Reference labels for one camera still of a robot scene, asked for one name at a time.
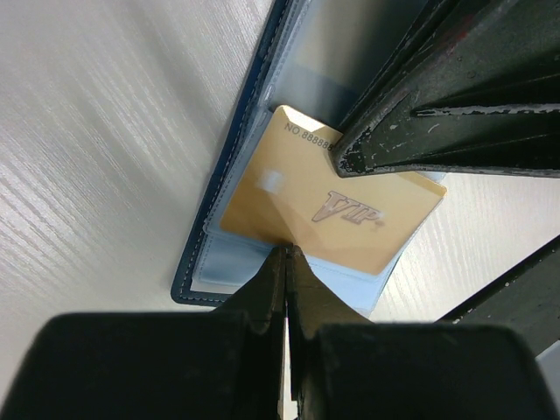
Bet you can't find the gold credit card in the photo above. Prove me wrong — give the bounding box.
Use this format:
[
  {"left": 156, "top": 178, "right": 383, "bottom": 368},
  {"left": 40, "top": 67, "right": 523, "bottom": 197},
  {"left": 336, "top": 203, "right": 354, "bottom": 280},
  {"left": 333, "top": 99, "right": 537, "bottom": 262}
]
[{"left": 219, "top": 105, "right": 446, "bottom": 275}]

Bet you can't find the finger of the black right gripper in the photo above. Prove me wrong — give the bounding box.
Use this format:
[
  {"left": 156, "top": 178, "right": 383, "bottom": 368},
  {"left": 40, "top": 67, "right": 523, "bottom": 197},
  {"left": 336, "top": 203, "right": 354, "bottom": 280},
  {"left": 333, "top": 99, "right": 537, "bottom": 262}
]
[
  {"left": 342, "top": 1, "right": 559, "bottom": 131},
  {"left": 331, "top": 56, "right": 559, "bottom": 178}
]

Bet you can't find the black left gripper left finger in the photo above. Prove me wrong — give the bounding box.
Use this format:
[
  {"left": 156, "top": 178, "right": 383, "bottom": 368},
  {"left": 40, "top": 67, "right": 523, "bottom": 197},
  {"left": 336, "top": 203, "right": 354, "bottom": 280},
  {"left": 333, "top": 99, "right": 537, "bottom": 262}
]
[{"left": 1, "top": 248, "right": 287, "bottom": 419}]

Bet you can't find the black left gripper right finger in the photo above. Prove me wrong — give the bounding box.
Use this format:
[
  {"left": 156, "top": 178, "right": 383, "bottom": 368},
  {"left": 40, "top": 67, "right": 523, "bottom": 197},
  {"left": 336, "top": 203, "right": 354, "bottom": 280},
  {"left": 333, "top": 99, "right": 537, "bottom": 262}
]
[{"left": 286, "top": 246, "right": 559, "bottom": 419}]

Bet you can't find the blue leather card holder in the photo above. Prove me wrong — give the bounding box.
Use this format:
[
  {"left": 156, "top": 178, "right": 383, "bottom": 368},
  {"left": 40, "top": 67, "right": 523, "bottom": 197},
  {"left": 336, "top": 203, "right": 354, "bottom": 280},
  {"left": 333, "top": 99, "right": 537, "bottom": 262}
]
[{"left": 171, "top": 1, "right": 446, "bottom": 315}]

